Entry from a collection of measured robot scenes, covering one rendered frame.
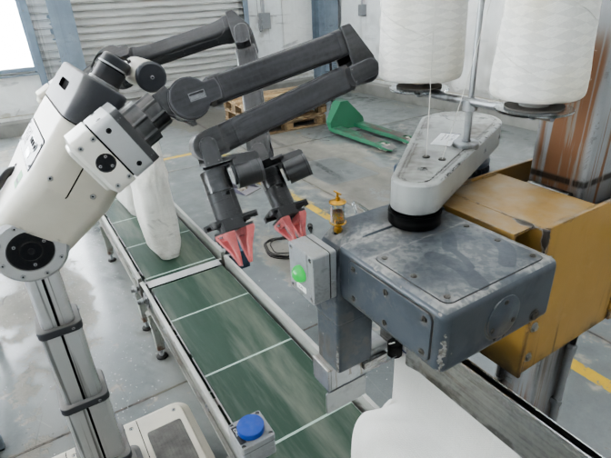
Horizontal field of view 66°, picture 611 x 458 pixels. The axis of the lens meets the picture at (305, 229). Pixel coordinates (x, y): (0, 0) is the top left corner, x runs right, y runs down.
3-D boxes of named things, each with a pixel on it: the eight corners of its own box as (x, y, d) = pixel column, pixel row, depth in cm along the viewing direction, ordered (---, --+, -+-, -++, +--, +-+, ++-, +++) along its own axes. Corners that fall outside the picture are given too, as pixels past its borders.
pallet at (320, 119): (226, 126, 686) (225, 116, 679) (297, 114, 737) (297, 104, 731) (249, 138, 621) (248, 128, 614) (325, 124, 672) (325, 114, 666)
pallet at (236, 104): (223, 106, 672) (222, 95, 666) (298, 95, 720) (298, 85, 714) (244, 117, 607) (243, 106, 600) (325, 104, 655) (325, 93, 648)
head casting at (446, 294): (316, 353, 92) (310, 215, 78) (410, 309, 103) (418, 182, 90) (428, 468, 69) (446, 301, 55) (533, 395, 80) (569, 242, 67)
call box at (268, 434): (230, 443, 108) (226, 425, 105) (261, 427, 111) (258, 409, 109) (245, 470, 102) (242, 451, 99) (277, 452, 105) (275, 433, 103)
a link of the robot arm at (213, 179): (196, 173, 99) (198, 166, 93) (227, 163, 101) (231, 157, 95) (207, 204, 99) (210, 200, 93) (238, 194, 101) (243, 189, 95)
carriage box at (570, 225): (423, 313, 108) (434, 186, 94) (517, 268, 123) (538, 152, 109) (517, 379, 89) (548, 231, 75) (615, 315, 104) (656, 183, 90)
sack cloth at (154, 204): (135, 233, 297) (108, 120, 265) (169, 224, 306) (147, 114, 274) (154, 265, 260) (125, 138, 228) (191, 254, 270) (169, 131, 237)
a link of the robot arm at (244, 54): (240, 53, 139) (229, 24, 130) (258, 49, 139) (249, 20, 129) (256, 178, 123) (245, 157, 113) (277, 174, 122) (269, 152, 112)
